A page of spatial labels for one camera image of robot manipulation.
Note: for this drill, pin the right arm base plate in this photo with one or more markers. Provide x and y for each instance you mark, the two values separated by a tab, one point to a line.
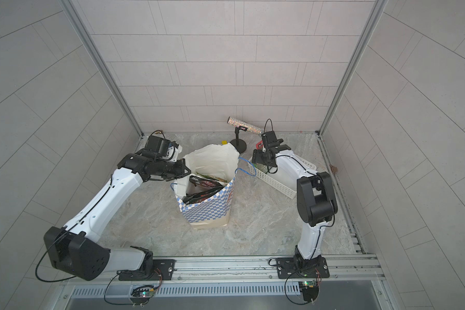
300	268

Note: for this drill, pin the right circuit board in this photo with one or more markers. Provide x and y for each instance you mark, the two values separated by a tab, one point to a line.
309	290

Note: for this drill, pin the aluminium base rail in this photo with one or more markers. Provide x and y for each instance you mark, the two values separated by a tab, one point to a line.
243	269

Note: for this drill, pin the red condiment packet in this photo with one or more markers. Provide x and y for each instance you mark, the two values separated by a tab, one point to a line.
259	146

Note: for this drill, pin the dark fish seasoning packet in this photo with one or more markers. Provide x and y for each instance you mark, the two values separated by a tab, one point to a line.
201	188

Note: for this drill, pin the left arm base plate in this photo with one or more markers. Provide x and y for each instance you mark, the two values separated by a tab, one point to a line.
161	269

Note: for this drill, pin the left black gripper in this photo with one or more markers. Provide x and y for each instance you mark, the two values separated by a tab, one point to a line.
179	172

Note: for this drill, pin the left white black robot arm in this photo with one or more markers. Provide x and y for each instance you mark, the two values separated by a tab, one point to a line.
74	248

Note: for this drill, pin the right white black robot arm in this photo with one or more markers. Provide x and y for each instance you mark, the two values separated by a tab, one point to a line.
316	201

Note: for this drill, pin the white perforated plastic basket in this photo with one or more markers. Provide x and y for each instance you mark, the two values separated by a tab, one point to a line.
283	178

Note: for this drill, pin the left circuit board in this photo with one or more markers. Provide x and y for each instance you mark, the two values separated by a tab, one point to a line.
142	294

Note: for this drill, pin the blue checkered paper bag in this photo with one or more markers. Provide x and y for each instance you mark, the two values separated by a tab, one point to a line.
217	161

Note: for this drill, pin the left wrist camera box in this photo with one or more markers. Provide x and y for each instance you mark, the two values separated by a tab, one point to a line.
161	149

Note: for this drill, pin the circuit board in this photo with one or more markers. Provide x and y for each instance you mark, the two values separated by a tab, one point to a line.
309	290
142	294

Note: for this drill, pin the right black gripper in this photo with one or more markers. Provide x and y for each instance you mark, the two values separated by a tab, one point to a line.
258	157

